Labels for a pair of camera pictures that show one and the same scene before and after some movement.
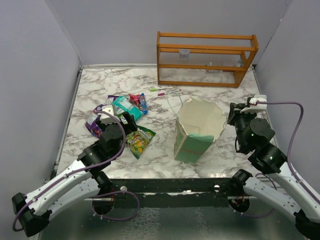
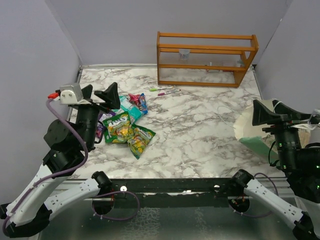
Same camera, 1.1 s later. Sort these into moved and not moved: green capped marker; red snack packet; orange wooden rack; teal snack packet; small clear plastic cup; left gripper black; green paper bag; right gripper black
Moved: green paper bag; right gripper black; left gripper black
Not moved: green capped marker; teal snack packet; orange wooden rack; red snack packet; small clear plastic cup
